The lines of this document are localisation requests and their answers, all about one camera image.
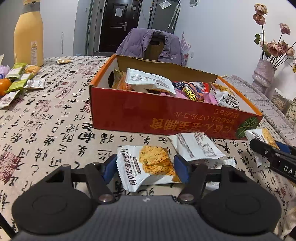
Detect green bar on table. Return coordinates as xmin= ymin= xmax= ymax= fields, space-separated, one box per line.
xmin=6 ymin=62 xmax=27 ymax=79
xmin=6 ymin=73 xmax=34 ymax=93

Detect small nut snack packet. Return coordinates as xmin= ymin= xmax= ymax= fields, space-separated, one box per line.
xmin=56 ymin=59 xmax=72 ymax=65

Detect orange cardboard box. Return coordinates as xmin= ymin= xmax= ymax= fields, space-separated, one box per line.
xmin=89 ymin=55 xmax=262 ymax=140

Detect purple jacket on chair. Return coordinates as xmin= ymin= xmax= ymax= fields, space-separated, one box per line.
xmin=116 ymin=28 xmax=185 ymax=66

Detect red blue chips bag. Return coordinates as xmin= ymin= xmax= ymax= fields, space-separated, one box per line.
xmin=173 ymin=81 xmax=210 ymax=101

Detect yellow thermos bottle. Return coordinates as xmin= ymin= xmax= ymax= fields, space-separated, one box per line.
xmin=14 ymin=1 xmax=44 ymax=67

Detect floral small vase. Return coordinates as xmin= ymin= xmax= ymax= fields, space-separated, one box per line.
xmin=285 ymin=97 xmax=296 ymax=126

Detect purple tissue pack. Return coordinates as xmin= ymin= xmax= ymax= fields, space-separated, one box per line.
xmin=0 ymin=54 xmax=10 ymax=79

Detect dried pink roses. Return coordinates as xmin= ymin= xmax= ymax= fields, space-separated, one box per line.
xmin=252 ymin=3 xmax=295 ymax=73

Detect calligraphy print tablecloth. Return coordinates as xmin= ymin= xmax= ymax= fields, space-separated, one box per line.
xmin=1 ymin=57 xmax=295 ymax=240

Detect grey refrigerator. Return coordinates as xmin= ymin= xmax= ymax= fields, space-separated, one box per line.
xmin=148 ymin=1 xmax=181 ymax=34

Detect white oat crisp packet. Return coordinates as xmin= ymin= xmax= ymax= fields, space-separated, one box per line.
xmin=125 ymin=68 xmax=176 ymax=95

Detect orange mandarin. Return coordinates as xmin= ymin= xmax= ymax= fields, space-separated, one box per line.
xmin=0 ymin=78 xmax=11 ymax=97

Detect wall panel box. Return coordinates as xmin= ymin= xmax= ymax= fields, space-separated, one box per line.
xmin=190 ymin=0 xmax=200 ymax=7

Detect wooden chair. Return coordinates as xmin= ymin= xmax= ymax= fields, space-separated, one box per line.
xmin=144 ymin=37 xmax=165 ymax=61

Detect dark entrance door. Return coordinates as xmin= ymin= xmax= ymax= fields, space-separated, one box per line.
xmin=99 ymin=0 xmax=142 ymax=53

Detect pink snack packet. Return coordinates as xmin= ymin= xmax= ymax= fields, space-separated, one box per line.
xmin=159 ymin=90 xmax=218 ymax=105

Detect white packet near mandarins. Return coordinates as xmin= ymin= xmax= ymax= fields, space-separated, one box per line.
xmin=0 ymin=90 xmax=20 ymax=109

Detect white packet on table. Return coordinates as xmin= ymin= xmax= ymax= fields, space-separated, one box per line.
xmin=23 ymin=78 xmax=46 ymax=89

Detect pink flower vase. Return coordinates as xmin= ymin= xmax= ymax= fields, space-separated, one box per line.
xmin=252 ymin=58 xmax=276 ymax=94

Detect orange biscuit stick pack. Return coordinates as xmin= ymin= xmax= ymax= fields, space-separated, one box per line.
xmin=112 ymin=69 xmax=133 ymax=91

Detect folded grey patterned cloth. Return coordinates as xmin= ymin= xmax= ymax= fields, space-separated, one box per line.
xmin=222 ymin=75 xmax=295 ymax=146

